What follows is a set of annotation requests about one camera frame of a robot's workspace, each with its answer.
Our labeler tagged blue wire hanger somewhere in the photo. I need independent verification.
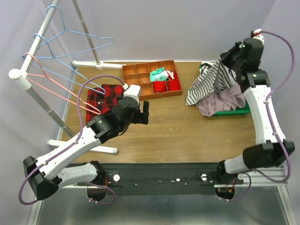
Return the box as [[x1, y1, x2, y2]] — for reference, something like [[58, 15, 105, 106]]
[[45, 5, 114, 58], [22, 33, 106, 95]]

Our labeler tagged red white striped sock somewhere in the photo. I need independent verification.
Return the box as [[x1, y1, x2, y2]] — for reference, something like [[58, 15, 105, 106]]
[[165, 70, 178, 80]]

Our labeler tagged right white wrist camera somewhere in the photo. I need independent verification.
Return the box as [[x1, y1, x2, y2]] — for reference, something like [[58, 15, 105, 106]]
[[250, 29, 264, 44]]

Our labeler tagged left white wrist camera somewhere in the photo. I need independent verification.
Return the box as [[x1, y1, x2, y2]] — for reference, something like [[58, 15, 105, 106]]
[[122, 83, 142, 102]]

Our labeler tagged aluminium frame rail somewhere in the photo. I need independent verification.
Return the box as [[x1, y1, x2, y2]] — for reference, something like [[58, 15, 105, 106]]
[[28, 163, 297, 225]]

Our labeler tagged thin striped tank top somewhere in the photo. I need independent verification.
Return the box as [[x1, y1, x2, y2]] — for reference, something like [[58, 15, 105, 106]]
[[186, 58, 237, 106]]

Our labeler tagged green plastic bin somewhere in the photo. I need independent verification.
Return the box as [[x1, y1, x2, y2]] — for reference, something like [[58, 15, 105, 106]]
[[199, 62, 251, 117]]

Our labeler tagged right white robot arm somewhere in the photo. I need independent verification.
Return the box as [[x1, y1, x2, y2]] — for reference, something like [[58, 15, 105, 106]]
[[215, 37, 295, 184]]

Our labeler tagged red cloth right compartment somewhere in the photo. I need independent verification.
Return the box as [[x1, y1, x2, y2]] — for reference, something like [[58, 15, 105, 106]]
[[167, 79, 181, 91]]

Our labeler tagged mauve garment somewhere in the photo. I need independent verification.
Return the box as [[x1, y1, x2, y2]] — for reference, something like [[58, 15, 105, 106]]
[[196, 84, 246, 117]]

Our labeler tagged brown compartment tray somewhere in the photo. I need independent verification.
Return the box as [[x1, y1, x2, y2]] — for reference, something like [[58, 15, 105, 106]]
[[122, 60, 183, 100]]

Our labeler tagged bold striped garment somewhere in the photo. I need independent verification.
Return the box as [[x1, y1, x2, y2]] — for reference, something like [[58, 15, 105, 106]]
[[199, 61, 214, 75]]

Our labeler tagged pink wire hanger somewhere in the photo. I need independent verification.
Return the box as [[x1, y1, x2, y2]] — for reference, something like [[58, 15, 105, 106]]
[[24, 52, 102, 115]]

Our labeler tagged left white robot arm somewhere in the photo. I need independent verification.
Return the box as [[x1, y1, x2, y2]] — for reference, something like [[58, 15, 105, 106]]
[[23, 97, 150, 201]]

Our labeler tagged red black plaid shirt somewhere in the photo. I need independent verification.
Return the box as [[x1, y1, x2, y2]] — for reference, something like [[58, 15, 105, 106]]
[[86, 84, 124, 124]]

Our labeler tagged mint white sock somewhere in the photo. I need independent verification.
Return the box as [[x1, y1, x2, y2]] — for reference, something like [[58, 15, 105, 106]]
[[150, 67, 169, 82]]

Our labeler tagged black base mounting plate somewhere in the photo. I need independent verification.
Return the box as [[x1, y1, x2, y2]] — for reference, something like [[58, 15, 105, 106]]
[[77, 161, 246, 197]]

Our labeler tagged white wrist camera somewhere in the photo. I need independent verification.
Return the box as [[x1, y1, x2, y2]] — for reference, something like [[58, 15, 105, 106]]
[[250, 29, 264, 44], [122, 83, 142, 102]]

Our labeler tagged red cloth left compartment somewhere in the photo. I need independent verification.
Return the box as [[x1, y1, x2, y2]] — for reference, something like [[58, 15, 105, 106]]
[[152, 81, 167, 93]]

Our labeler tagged white metal clothes rack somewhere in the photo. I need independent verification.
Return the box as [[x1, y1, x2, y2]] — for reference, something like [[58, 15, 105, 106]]
[[8, 0, 127, 155]]

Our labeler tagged red cloth compartment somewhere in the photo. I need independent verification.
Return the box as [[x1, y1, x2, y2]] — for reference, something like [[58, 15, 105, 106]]
[[167, 79, 181, 91], [152, 81, 167, 93]]

